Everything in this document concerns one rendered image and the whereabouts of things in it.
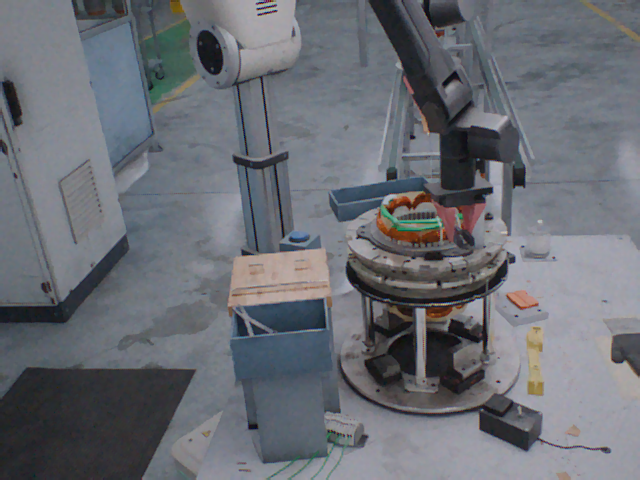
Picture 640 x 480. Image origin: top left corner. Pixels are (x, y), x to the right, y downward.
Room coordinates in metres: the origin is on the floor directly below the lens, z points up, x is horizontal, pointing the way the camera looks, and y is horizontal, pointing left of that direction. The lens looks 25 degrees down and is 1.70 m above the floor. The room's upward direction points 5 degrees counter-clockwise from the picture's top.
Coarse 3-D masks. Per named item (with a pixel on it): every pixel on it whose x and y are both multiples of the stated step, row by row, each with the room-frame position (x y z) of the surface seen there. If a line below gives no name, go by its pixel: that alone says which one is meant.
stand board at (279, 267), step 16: (240, 256) 1.28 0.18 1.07; (256, 256) 1.27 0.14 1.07; (272, 256) 1.27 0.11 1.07; (288, 256) 1.26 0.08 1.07; (304, 256) 1.25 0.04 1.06; (320, 256) 1.25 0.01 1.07; (240, 272) 1.21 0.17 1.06; (272, 272) 1.20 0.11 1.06; (288, 272) 1.19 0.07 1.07; (304, 272) 1.19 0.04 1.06; (320, 272) 1.18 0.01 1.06; (304, 288) 1.12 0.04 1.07; (320, 288) 1.12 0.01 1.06
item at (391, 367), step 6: (378, 360) 1.20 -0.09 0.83; (384, 360) 1.19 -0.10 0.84; (390, 360) 1.19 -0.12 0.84; (378, 366) 1.19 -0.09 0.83; (384, 366) 1.17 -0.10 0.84; (390, 366) 1.17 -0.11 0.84; (396, 366) 1.17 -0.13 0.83; (378, 372) 1.18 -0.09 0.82; (384, 372) 1.16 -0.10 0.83; (390, 372) 1.17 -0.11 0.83; (396, 372) 1.17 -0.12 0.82
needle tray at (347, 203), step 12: (396, 180) 1.64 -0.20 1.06; (408, 180) 1.64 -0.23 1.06; (420, 180) 1.65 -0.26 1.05; (336, 192) 1.61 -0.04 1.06; (348, 192) 1.61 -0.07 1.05; (360, 192) 1.62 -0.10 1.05; (372, 192) 1.62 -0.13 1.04; (384, 192) 1.63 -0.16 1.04; (396, 192) 1.64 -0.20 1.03; (336, 204) 1.52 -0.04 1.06; (348, 204) 1.51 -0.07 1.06; (360, 204) 1.51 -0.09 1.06; (372, 204) 1.52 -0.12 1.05; (336, 216) 1.53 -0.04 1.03; (348, 216) 1.51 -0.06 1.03
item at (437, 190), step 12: (468, 156) 1.07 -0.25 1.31; (444, 168) 1.07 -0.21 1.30; (456, 168) 1.06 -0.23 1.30; (468, 168) 1.06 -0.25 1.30; (444, 180) 1.07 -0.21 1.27; (456, 180) 1.06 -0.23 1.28; (468, 180) 1.06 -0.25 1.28; (480, 180) 1.10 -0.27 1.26; (432, 192) 1.06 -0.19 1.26; (444, 192) 1.05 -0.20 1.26; (456, 192) 1.05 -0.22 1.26; (468, 192) 1.05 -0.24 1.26; (480, 192) 1.06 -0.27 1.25; (492, 192) 1.06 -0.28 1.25
